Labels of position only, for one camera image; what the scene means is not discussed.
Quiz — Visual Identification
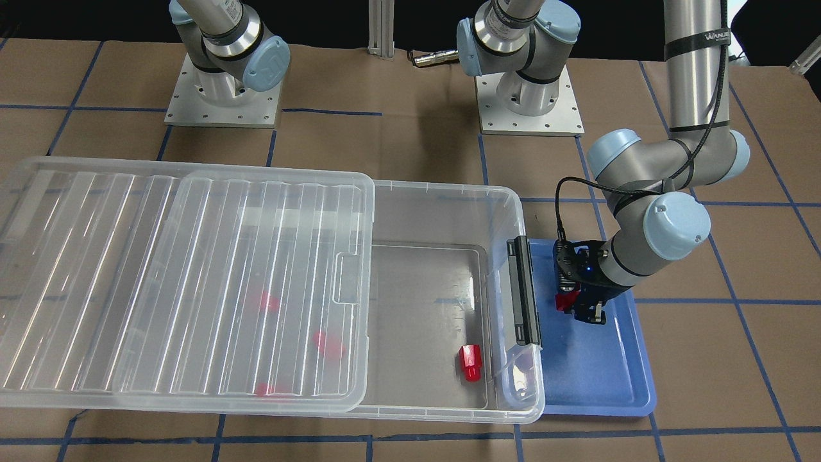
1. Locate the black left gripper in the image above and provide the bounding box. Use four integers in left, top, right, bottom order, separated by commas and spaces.
573, 241, 631, 325

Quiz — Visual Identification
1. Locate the clear plastic box lid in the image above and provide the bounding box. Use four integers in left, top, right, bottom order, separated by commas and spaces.
1, 156, 376, 416

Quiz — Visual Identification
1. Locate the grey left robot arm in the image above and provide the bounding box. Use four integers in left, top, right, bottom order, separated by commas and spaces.
455, 1, 750, 325

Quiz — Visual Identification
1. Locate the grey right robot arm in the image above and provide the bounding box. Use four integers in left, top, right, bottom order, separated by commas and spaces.
168, 1, 291, 92

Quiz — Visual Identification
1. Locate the blue plastic tray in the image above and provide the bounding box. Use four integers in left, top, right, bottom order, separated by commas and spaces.
530, 239, 657, 417

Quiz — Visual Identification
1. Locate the red block in open box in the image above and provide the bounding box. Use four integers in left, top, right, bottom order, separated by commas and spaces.
458, 344, 484, 382

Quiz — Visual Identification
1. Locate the clear plastic storage box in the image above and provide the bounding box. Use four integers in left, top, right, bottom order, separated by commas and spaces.
346, 180, 545, 424

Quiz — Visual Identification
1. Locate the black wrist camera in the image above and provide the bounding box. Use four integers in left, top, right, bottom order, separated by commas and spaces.
554, 239, 592, 293

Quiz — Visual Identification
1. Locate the black box latch handle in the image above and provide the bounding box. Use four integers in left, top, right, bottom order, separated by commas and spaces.
507, 235, 541, 346

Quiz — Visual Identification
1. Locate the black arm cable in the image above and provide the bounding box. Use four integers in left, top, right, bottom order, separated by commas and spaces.
554, 0, 732, 244

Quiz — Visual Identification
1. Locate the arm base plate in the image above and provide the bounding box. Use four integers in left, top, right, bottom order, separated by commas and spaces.
474, 67, 586, 137
164, 56, 284, 129

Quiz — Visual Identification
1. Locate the aluminium frame post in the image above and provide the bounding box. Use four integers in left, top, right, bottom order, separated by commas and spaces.
367, 0, 395, 60

